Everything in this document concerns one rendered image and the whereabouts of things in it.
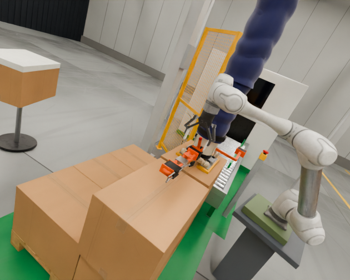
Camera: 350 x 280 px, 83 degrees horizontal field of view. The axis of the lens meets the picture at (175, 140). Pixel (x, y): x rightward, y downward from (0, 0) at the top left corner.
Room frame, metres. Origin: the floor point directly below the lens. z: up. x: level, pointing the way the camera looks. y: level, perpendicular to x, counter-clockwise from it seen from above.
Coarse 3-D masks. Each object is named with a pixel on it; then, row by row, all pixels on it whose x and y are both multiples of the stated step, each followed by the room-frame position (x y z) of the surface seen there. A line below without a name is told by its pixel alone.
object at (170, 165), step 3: (168, 162) 0.95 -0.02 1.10; (171, 162) 0.96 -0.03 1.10; (174, 162) 0.97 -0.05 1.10; (162, 165) 0.91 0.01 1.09; (165, 165) 0.90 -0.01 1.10; (168, 165) 0.92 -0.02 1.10; (171, 165) 0.93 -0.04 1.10; (174, 165) 0.94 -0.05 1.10; (177, 165) 0.96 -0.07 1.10; (162, 168) 0.90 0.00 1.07; (168, 168) 0.89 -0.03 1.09; (171, 168) 0.90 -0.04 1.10; (174, 168) 0.91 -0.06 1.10; (159, 171) 0.91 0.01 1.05; (162, 171) 0.90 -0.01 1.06; (171, 171) 0.89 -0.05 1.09; (165, 174) 0.90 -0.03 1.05
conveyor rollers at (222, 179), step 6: (228, 138) 3.86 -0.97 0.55; (222, 144) 3.34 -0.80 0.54; (228, 144) 3.49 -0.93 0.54; (234, 144) 3.63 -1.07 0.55; (240, 144) 3.78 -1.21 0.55; (222, 150) 3.07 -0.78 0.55; (228, 150) 3.21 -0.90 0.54; (234, 150) 3.35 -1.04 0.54; (222, 156) 2.80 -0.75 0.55; (228, 162) 2.67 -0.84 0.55; (234, 162) 2.80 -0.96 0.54; (228, 168) 2.48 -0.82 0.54; (222, 174) 2.23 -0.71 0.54; (228, 174) 2.30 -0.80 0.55; (216, 180) 2.06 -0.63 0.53; (222, 180) 2.13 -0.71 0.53; (222, 186) 1.95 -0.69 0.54
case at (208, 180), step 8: (184, 144) 1.65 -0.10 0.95; (168, 152) 1.37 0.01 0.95; (168, 160) 1.26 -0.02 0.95; (192, 160) 1.41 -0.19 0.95; (224, 160) 1.69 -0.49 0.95; (184, 168) 1.24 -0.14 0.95; (192, 168) 1.28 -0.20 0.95; (216, 168) 1.45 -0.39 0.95; (192, 176) 1.19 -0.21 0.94; (200, 176) 1.22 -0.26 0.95; (208, 176) 1.27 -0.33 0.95; (216, 176) 1.33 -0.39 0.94; (208, 184) 1.16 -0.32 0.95; (208, 192) 1.57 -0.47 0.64
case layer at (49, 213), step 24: (72, 168) 1.25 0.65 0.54; (96, 168) 1.37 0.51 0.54; (120, 168) 1.50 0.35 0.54; (24, 192) 0.88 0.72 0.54; (48, 192) 0.95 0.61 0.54; (72, 192) 1.03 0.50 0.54; (24, 216) 0.87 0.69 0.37; (48, 216) 0.81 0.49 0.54; (72, 216) 0.86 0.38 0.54; (24, 240) 0.86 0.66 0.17; (48, 240) 0.79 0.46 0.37; (72, 240) 0.74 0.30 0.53; (48, 264) 0.78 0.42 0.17; (72, 264) 0.73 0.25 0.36
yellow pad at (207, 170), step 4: (212, 156) 1.53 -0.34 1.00; (204, 160) 1.47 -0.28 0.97; (216, 160) 1.55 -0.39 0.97; (200, 164) 1.35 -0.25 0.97; (212, 164) 1.44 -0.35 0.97; (200, 168) 1.32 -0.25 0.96; (204, 168) 1.33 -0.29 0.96; (208, 168) 1.34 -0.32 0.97; (212, 168) 1.40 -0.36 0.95; (204, 172) 1.30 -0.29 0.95; (208, 172) 1.30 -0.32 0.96
